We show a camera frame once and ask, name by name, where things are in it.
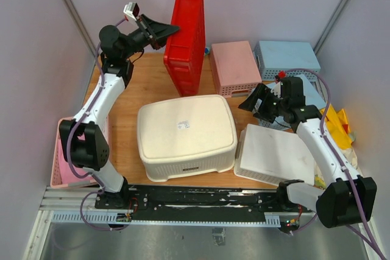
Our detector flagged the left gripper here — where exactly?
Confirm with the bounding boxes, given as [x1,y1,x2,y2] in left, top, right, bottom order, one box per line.
[121,13,180,60]

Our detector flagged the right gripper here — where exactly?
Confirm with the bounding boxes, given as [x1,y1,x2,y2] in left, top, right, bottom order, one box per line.
[238,83,288,123]

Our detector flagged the pink perforated basket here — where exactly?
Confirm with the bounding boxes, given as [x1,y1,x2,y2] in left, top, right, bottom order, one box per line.
[210,41,262,97]

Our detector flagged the red tray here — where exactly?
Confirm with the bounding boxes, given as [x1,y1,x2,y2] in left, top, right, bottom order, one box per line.
[164,0,205,96]

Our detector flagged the blue perforated basket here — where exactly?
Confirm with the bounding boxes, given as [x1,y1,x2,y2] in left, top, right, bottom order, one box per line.
[253,41,321,82]
[257,74,327,130]

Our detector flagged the small cream basket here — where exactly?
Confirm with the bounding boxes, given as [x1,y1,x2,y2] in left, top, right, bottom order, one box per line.
[233,124,315,186]

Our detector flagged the large cream basket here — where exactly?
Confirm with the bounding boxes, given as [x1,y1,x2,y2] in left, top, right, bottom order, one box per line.
[136,94,238,182]

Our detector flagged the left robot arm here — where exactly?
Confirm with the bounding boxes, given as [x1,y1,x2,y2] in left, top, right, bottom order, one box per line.
[58,14,180,209]

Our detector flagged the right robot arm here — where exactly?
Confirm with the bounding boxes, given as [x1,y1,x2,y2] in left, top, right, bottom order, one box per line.
[239,77,377,228]

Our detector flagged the printed white yellow cloth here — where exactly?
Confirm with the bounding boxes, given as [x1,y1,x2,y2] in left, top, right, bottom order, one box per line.
[325,105,361,173]

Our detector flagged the pink towel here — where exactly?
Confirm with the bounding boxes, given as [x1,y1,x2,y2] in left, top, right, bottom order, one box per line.
[58,158,92,184]

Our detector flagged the pink basket with towels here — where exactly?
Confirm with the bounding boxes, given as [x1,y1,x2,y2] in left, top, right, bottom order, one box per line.
[50,116,112,189]

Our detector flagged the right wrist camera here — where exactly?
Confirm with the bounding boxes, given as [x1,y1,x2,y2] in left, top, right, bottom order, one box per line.
[271,82,282,97]

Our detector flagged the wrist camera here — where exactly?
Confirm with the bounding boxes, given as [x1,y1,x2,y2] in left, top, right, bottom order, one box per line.
[271,82,282,97]
[123,2,140,22]

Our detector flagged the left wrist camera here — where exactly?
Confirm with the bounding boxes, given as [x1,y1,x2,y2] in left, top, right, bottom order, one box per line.
[123,2,140,22]

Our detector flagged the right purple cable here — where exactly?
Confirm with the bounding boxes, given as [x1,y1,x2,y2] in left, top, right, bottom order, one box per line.
[276,68,388,260]

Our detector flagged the purple cable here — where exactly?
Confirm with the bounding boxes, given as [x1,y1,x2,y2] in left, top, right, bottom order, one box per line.
[65,18,129,232]
[276,68,388,260]

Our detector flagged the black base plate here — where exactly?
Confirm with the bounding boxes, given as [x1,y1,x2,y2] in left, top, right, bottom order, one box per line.
[95,185,308,225]

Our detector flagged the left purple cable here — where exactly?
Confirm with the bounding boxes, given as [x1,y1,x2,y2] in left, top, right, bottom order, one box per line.
[65,18,129,232]

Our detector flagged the grey cable duct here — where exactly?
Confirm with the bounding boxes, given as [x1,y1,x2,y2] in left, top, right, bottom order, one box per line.
[52,206,281,228]

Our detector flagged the aluminium frame rail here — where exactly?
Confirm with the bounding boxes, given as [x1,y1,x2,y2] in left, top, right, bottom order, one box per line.
[38,185,101,211]

